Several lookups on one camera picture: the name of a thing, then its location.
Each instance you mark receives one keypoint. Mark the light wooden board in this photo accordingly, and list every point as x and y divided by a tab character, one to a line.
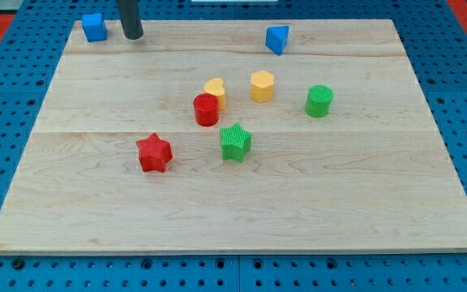
371	177

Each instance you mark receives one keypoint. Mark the red cylinder block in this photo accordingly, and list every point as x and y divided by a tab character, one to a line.
206	109

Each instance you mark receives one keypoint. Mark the blue triangular prism block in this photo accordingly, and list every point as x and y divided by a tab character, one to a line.
276	39

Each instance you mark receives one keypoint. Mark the yellow heart block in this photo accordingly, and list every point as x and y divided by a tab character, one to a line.
216	87

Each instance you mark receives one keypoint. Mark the blue cube block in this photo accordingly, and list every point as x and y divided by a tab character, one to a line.
94	27

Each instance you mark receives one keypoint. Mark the green cylinder block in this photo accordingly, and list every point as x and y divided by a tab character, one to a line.
318	101

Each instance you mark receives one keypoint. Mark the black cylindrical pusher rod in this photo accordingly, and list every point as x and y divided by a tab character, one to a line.
130	19

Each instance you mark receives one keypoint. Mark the yellow hexagon block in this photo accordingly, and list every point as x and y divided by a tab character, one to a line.
262	83

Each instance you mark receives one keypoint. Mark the red star block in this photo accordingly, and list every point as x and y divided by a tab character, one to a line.
154	153

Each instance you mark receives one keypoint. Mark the green star block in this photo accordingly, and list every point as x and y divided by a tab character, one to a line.
235	142

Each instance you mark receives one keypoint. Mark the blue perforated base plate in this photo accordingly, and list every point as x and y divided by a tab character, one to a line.
434	38

